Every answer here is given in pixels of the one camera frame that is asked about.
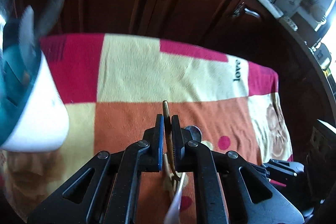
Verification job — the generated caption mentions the steel spoon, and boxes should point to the steel spoon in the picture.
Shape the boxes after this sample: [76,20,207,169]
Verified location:
[185,126,202,143]

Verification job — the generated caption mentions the brown wooden chopstick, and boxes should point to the brown wooden chopstick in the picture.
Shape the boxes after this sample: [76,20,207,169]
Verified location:
[162,100,181,181]

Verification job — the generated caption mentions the dark wooden kitchen cabinets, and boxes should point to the dark wooden kitchen cabinets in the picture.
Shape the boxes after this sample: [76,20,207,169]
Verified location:
[58,0,335,121]

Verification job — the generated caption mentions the white utensil holder teal rim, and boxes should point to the white utensil holder teal rim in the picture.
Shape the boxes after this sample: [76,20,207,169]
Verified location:
[1,0,70,152]

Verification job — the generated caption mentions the patchwork colourful table blanket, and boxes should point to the patchwork colourful table blanket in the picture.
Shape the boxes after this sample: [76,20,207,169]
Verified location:
[1,34,293,221]

